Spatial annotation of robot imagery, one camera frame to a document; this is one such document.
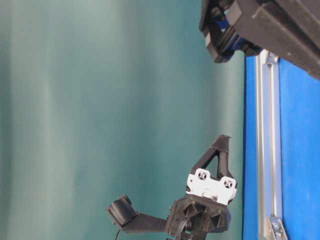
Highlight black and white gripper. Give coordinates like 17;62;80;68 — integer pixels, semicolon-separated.
165;134;237;233

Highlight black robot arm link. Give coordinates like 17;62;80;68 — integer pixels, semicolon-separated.
174;230;207;240

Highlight long aluminium frame rail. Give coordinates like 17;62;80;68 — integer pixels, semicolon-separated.
255;50;283;240

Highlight upper aluminium corner bracket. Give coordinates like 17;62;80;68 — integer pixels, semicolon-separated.
264;50;279;65

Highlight aluminium corner bracket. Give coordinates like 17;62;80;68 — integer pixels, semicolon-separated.
268;216;288;240
264;50;279;65

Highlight lower aluminium corner bracket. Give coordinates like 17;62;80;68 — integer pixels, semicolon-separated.
268;216;288;240

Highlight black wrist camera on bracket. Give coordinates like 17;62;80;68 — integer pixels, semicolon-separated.
107;195;167;233

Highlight black robot arm near camera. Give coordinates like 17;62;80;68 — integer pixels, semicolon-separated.
199;0;320;79

